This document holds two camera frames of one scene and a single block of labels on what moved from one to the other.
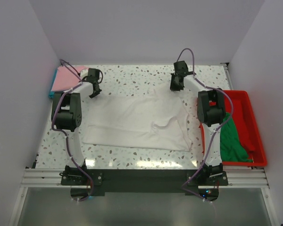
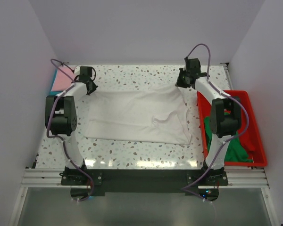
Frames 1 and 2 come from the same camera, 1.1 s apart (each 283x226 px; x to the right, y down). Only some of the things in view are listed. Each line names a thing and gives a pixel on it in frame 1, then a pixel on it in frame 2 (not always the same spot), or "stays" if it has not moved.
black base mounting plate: [144, 182] stays
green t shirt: [232, 149] stays
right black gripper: [172, 87] → [178, 83]
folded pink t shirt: [65, 79] stays
